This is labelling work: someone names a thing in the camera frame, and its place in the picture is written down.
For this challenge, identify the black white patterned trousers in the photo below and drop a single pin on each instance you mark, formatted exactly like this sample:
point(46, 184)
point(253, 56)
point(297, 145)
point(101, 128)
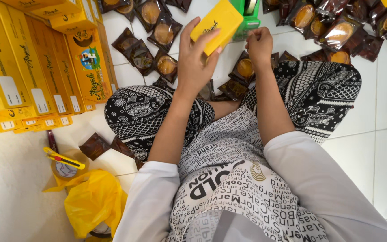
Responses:
point(314, 94)

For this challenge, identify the person's right fingers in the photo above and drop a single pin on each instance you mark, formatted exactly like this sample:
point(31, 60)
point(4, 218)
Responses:
point(253, 38)

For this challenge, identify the brown packing tape roll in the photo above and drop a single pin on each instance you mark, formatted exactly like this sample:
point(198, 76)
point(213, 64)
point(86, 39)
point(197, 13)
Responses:
point(64, 171)

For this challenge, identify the dark brown snack packet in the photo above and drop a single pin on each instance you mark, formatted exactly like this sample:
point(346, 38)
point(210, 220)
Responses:
point(123, 149)
point(94, 146)

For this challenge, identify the yellow plastic bag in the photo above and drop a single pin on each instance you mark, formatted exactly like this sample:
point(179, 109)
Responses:
point(92, 201)

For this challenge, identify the dark red marker pen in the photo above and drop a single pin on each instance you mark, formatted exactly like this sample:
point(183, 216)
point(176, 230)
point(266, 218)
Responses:
point(51, 141)

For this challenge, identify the clear tape roll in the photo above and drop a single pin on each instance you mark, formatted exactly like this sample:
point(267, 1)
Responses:
point(101, 231)

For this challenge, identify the person's left hand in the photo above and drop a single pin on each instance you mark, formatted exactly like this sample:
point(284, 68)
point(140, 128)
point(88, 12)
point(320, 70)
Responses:
point(191, 70)

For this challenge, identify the yellow utility knife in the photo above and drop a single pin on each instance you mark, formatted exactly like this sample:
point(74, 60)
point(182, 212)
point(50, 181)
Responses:
point(64, 159)

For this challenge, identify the white text printed apron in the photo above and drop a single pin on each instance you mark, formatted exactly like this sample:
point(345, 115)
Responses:
point(233, 188)

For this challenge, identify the green tape dispenser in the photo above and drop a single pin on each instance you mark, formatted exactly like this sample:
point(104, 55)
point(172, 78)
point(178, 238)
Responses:
point(247, 23)

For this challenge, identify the stack of yellow boxes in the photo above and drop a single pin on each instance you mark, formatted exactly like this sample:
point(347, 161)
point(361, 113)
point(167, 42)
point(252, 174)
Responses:
point(29, 60)

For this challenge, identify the heap of brown cake packets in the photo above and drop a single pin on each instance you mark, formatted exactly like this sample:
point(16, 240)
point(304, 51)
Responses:
point(341, 30)
point(153, 43)

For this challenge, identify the white long-sleeved shirt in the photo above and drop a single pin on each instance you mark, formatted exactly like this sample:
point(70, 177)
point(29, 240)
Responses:
point(314, 188)

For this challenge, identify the person's right hand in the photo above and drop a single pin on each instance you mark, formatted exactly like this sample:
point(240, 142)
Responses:
point(260, 47)

